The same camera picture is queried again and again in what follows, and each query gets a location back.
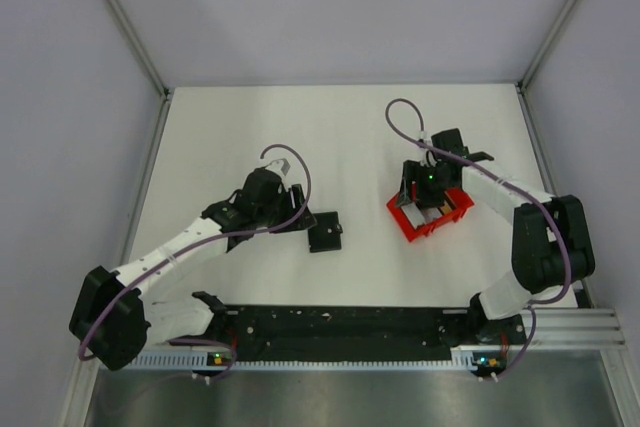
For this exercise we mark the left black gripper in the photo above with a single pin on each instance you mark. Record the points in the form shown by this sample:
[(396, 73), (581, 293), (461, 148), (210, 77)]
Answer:
[(298, 199)]

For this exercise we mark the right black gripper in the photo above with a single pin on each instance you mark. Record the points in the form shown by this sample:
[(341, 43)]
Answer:
[(412, 171)]

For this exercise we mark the white credit card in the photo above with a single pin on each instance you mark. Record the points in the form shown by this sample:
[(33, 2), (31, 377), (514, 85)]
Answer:
[(418, 217)]

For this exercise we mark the black leather card holder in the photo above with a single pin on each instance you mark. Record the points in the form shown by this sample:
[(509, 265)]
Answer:
[(326, 235)]

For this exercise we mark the red plastic card tray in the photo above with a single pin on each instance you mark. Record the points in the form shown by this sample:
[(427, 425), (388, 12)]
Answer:
[(454, 195)]

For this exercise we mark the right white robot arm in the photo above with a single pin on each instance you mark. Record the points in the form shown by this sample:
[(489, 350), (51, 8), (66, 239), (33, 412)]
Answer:
[(550, 246)]

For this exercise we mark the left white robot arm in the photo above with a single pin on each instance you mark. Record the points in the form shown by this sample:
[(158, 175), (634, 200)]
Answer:
[(120, 312)]

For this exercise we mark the gold striped credit card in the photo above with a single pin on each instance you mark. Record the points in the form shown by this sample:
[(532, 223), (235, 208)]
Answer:
[(447, 208)]

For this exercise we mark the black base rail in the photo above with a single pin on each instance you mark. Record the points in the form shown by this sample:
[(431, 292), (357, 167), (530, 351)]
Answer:
[(350, 333)]

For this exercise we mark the grey slotted cable duct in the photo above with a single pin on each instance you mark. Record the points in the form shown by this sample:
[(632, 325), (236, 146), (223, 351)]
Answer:
[(209, 362)]

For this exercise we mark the left aluminium frame post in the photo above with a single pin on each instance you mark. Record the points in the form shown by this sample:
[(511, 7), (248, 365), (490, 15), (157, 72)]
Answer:
[(136, 46)]

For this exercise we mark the aluminium frame post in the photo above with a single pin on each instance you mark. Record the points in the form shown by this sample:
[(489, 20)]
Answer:
[(551, 38), (136, 46)]

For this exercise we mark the right aluminium frame post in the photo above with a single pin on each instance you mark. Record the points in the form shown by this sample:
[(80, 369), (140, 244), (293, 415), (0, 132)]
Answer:
[(551, 38)]

